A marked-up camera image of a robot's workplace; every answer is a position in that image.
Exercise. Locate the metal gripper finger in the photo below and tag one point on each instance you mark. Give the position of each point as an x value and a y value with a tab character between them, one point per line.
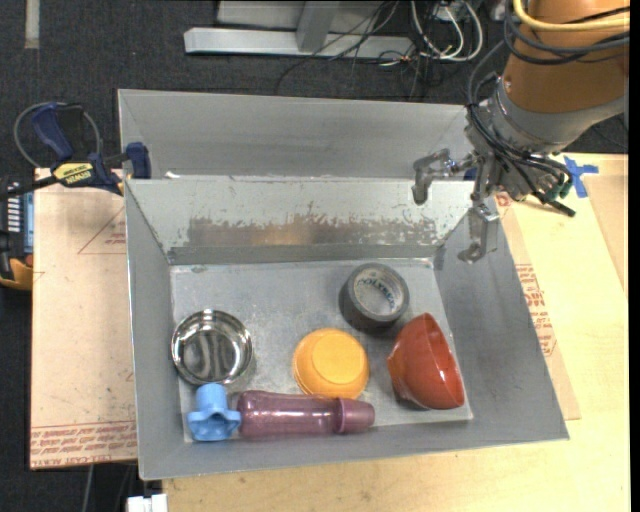
422	172
484	230

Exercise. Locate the grey metal bin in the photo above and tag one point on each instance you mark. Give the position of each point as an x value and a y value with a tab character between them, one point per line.
300	140

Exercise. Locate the red plastic bowl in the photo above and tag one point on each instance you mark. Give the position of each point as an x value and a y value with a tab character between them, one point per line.
430	360

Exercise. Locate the orange plastic bowl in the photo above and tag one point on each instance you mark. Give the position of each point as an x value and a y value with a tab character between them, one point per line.
331	362

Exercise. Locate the purple plastic bottle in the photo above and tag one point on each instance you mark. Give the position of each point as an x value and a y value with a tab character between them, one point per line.
290	415

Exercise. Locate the shiny steel bowl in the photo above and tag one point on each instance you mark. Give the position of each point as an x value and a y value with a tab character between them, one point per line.
212	347

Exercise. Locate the blue flower-shaped plastic cup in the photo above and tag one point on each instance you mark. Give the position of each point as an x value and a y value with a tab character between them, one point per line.
212	415

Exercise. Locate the brown cardboard board red print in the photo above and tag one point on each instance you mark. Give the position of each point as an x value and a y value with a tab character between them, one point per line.
80	310

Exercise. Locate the grey duct tape roll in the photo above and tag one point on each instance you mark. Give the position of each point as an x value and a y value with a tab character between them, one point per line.
352	312

